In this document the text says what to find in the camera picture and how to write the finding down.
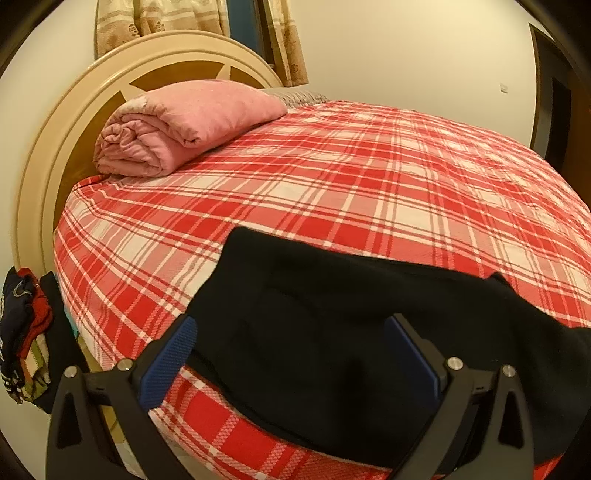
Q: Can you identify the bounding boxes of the grey striped pillow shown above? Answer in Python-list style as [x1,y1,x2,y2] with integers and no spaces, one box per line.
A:
[263,89,329,108]

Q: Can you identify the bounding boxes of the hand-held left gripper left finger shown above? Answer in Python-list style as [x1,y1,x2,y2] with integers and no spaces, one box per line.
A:
[46,315,199,480]

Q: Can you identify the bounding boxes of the brown wooden door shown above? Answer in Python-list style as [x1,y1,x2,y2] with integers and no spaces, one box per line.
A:
[529,23,585,171]

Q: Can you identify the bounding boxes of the cream wooden headboard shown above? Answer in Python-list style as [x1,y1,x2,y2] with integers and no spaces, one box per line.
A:
[11,34,283,278]

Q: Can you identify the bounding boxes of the dark window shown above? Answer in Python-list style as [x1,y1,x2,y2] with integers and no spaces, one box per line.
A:
[228,0,283,79]

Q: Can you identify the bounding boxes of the black pants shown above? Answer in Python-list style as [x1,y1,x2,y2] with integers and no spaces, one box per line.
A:
[185,227,591,474]

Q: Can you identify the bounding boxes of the bed with red plaid sheet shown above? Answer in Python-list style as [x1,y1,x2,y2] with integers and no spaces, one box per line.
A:
[53,99,591,480]

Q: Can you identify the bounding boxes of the beige floral curtain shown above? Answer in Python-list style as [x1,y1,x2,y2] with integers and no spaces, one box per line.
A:
[95,0,232,58]
[263,0,309,87]

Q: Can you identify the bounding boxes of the pink folded blanket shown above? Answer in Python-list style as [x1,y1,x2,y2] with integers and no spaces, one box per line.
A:
[93,79,288,178]

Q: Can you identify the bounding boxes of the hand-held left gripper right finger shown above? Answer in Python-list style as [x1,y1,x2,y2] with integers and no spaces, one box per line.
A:
[383,314,536,480]

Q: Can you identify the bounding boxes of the pile of colourful clothes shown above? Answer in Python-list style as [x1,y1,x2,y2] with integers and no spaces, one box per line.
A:
[0,267,54,404]

